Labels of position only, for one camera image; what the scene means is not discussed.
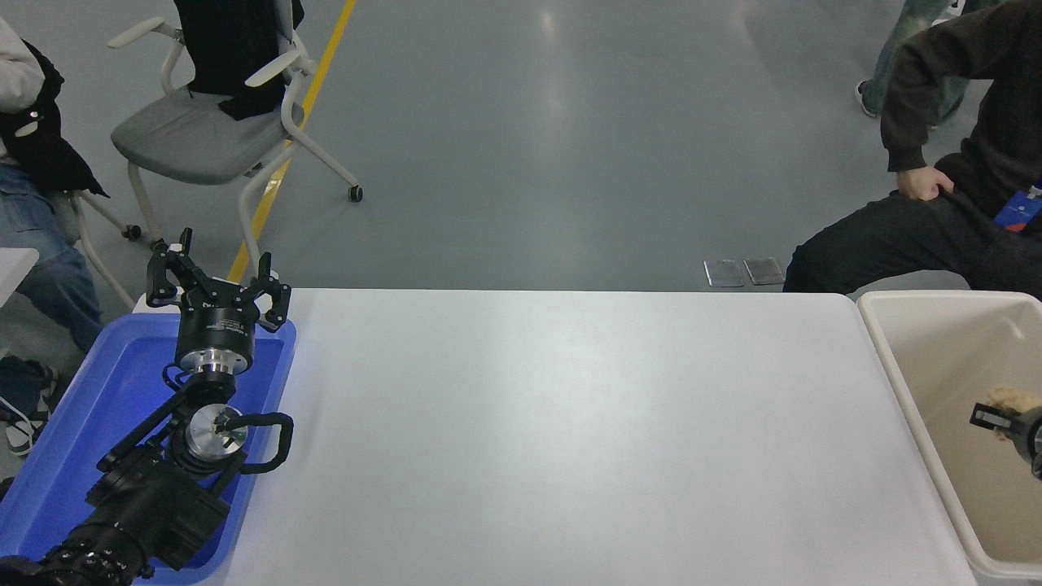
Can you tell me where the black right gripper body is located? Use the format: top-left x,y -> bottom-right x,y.
1012,407 -> 1042,481

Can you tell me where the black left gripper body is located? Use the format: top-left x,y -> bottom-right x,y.
174,279 -> 266,360

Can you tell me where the tan paper ball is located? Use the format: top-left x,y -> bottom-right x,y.
987,386 -> 1042,441

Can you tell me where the person's hand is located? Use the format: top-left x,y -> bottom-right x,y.
895,165 -> 956,203

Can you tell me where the large pale plastic bin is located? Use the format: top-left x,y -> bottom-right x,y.
856,291 -> 1042,586

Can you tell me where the grey white office chair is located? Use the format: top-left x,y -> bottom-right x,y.
106,0 -> 365,282

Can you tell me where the person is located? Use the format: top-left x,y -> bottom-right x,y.
782,0 -> 1042,295
0,16 -> 111,352
855,0 -> 991,129

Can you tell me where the blue plastic tray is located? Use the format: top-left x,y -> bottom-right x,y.
0,312 -> 298,586

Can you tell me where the small white table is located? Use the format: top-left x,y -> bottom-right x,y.
0,247 -> 41,308

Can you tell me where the dark shoe white sole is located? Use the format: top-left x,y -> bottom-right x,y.
0,355 -> 59,457

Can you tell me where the blue red badge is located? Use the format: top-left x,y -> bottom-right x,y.
993,181 -> 1042,235

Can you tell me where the black garment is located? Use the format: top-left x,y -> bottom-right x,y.
173,0 -> 306,121

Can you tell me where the white chair frame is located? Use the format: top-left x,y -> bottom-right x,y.
69,189 -> 144,310

